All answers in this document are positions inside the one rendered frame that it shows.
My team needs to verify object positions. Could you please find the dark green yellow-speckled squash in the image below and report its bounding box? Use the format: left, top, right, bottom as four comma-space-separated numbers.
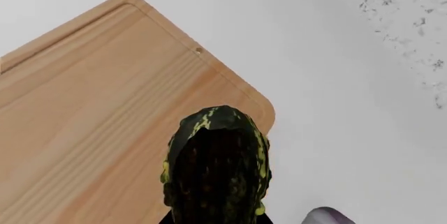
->
160, 105, 272, 224

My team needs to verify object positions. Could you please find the wooden cutting board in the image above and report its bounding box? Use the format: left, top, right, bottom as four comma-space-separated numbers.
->
0, 0, 276, 224

